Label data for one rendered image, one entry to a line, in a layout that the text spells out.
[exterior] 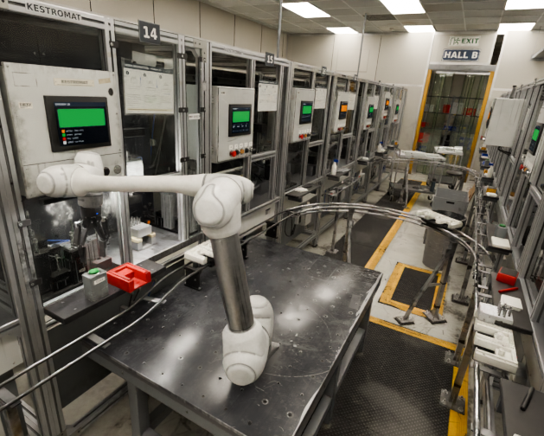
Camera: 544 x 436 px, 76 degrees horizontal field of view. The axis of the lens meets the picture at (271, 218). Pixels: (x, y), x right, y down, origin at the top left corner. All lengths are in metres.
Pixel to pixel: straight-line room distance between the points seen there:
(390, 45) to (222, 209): 8.99
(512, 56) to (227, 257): 8.87
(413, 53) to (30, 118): 8.92
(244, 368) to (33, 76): 1.25
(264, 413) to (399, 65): 8.99
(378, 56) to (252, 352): 9.05
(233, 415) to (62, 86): 1.36
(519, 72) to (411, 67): 2.20
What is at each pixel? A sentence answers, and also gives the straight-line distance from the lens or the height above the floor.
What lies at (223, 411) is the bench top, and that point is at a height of 0.68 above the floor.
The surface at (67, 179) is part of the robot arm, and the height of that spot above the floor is 1.48.
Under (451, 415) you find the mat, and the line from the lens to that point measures 2.66.
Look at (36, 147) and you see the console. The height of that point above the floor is 1.55.
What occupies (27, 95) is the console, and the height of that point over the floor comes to 1.73.
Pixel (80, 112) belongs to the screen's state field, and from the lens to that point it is 1.58.
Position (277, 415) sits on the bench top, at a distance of 1.47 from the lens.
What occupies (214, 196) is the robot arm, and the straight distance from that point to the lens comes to 1.07.
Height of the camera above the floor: 1.79
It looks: 20 degrees down
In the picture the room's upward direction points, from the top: 4 degrees clockwise
